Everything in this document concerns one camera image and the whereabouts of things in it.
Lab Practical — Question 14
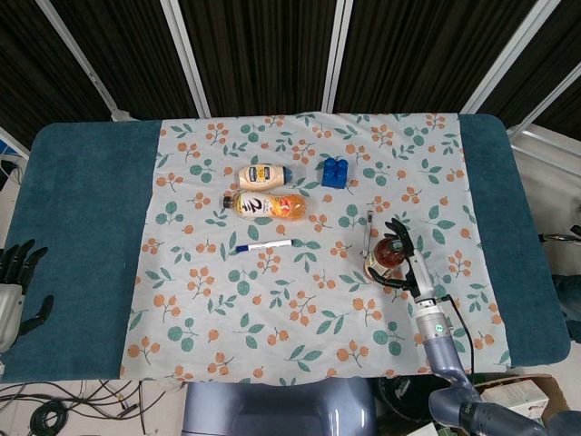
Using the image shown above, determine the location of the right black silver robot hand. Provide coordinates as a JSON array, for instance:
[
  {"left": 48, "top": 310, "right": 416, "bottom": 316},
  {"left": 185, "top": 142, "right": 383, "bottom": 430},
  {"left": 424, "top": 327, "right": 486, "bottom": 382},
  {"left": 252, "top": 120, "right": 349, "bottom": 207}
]
[{"left": 367, "top": 217, "right": 439, "bottom": 303}]

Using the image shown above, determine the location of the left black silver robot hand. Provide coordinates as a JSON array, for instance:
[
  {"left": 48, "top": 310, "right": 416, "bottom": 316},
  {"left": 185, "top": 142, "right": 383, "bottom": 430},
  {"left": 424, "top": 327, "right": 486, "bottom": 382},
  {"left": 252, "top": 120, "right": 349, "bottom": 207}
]
[{"left": 0, "top": 239, "right": 54, "bottom": 353}]

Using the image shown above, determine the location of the brown sauce bottle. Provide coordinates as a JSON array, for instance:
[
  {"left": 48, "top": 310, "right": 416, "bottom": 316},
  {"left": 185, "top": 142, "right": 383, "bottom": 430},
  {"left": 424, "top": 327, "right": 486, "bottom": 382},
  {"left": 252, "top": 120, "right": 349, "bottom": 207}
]
[{"left": 364, "top": 235, "right": 408, "bottom": 281}]

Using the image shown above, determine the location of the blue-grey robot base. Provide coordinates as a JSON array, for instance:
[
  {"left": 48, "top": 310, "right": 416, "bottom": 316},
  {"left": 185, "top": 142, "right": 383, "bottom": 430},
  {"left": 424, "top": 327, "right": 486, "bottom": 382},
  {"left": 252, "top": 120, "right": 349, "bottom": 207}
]
[{"left": 181, "top": 376, "right": 378, "bottom": 436}]

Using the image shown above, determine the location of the orange drink bottle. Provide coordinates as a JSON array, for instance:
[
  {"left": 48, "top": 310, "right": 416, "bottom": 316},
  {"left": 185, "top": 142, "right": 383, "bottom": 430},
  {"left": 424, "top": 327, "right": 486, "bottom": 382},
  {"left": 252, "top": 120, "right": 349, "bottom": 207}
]
[{"left": 222, "top": 191, "right": 308, "bottom": 223}]

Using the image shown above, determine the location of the cream mayonnaise squeeze bottle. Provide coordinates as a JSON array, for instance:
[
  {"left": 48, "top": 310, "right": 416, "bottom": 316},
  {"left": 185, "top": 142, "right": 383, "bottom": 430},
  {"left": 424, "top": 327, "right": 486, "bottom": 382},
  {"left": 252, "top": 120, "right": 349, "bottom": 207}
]
[{"left": 232, "top": 164, "right": 300, "bottom": 191}]

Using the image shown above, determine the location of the grey pen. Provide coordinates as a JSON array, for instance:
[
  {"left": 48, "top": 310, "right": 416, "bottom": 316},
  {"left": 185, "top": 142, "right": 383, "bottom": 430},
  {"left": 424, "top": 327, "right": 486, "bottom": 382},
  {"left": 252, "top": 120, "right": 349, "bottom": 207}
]
[{"left": 361, "top": 209, "right": 374, "bottom": 258}]

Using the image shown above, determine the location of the teal table cover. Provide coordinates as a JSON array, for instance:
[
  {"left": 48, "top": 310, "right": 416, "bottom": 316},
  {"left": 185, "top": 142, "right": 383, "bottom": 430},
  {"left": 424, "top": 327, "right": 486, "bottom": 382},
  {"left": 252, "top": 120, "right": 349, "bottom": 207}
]
[{"left": 0, "top": 113, "right": 572, "bottom": 383}]

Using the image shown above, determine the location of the black round bin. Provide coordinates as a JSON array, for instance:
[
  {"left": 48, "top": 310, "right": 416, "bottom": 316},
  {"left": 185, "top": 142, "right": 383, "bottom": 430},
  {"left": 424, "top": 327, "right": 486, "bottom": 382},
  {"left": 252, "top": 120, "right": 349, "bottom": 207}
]
[{"left": 374, "top": 376, "right": 444, "bottom": 431}]

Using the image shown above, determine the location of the blue toy building brick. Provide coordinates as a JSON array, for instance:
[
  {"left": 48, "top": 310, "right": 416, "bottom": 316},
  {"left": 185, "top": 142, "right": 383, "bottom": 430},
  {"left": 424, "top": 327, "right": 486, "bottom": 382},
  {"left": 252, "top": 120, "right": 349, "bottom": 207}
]
[{"left": 320, "top": 156, "right": 350, "bottom": 188}]

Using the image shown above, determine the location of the blue fabric object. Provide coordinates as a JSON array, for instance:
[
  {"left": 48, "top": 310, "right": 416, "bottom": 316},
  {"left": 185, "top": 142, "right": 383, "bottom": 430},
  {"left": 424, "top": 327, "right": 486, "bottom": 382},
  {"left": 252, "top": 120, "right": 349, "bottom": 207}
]
[{"left": 551, "top": 272, "right": 581, "bottom": 342}]

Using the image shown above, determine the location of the white carton box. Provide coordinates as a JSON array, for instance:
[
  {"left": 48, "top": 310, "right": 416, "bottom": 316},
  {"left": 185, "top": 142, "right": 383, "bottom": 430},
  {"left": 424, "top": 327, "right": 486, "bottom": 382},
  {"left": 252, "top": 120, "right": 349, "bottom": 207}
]
[{"left": 479, "top": 380, "right": 551, "bottom": 418}]

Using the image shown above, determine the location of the floral printed tablecloth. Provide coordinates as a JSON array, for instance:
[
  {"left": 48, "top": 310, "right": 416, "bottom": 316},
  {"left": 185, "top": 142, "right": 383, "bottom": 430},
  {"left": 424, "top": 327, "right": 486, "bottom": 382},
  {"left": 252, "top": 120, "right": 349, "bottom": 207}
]
[{"left": 118, "top": 111, "right": 513, "bottom": 387}]

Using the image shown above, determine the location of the white marker pen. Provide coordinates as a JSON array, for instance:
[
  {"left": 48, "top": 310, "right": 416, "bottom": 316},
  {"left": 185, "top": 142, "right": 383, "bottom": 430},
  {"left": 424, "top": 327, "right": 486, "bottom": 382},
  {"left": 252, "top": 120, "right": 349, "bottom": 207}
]
[{"left": 234, "top": 238, "right": 295, "bottom": 253}]

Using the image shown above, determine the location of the brown cardboard box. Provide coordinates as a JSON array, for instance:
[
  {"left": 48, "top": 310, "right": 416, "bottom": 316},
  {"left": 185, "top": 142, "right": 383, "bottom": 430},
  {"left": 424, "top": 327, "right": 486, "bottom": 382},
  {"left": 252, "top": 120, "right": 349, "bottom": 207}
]
[{"left": 471, "top": 373, "right": 571, "bottom": 431}]

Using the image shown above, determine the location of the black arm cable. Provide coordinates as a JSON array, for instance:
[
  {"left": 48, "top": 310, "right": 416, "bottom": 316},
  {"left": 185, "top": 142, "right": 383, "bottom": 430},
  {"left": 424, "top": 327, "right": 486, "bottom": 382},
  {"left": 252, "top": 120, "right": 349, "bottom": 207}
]
[{"left": 434, "top": 293, "right": 476, "bottom": 374}]

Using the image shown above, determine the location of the black coiled floor cable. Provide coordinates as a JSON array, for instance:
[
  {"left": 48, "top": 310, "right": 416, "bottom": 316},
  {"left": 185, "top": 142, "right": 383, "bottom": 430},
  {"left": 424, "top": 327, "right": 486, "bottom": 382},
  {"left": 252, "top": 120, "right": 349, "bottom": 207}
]
[{"left": 29, "top": 398, "right": 70, "bottom": 433}]

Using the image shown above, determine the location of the white partition frame post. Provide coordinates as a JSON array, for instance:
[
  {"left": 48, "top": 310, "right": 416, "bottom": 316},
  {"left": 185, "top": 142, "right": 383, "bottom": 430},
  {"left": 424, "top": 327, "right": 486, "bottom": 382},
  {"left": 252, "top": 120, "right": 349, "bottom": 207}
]
[
  {"left": 159, "top": 0, "right": 212, "bottom": 118},
  {"left": 458, "top": 0, "right": 562, "bottom": 115},
  {"left": 36, "top": 0, "right": 133, "bottom": 122},
  {"left": 322, "top": 0, "right": 355, "bottom": 114},
  {"left": 507, "top": 61, "right": 581, "bottom": 137}
]

